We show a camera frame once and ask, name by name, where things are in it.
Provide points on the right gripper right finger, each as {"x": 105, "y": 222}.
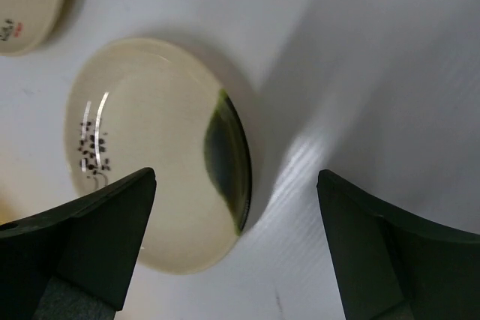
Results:
{"x": 392, "y": 264}

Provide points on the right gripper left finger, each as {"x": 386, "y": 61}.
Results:
{"x": 76, "y": 261}

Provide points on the cream plate green brushstroke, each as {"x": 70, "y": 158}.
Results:
{"x": 142, "y": 102}

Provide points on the cream plate with calligraphy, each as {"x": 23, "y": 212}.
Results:
{"x": 26, "y": 24}

